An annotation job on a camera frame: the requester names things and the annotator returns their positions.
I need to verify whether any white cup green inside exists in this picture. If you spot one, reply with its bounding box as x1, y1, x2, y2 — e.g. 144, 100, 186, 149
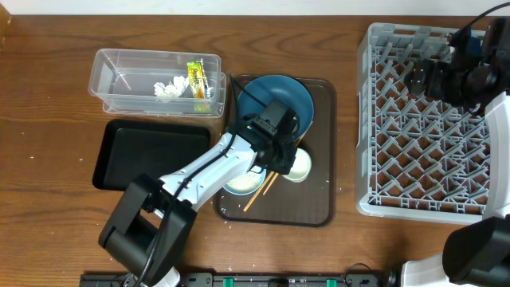
284, 148, 312, 183

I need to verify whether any dark blue plate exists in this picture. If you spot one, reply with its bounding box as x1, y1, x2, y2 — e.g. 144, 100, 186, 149
238, 75, 314, 137

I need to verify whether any yellow green snack wrapper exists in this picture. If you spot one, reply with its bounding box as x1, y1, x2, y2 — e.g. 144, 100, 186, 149
186, 59, 209, 99

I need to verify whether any white tissue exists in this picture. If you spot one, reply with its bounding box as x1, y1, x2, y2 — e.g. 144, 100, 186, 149
154, 76, 189, 98

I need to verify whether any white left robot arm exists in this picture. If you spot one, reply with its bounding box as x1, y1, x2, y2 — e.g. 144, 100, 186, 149
99, 100, 300, 286

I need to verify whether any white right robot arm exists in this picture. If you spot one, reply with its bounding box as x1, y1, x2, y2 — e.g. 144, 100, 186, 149
399, 18, 509, 286

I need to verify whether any grey dishwasher rack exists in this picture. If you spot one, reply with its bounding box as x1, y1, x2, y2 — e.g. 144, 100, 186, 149
355, 23, 509, 225

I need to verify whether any clear plastic waste bin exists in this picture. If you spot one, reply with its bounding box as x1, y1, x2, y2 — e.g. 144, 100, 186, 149
88, 49, 226, 118

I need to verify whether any wooden chopstick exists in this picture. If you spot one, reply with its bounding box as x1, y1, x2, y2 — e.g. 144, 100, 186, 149
263, 173, 279, 195
243, 171, 275, 212

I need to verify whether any light blue rice bowl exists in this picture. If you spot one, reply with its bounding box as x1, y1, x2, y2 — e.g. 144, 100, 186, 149
223, 169, 266, 195

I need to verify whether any brown serving tray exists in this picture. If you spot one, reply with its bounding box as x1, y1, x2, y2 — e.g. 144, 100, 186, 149
213, 78, 336, 227

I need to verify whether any black plastic tray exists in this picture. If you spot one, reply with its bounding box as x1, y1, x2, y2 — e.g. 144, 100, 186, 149
92, 119, 210, 191

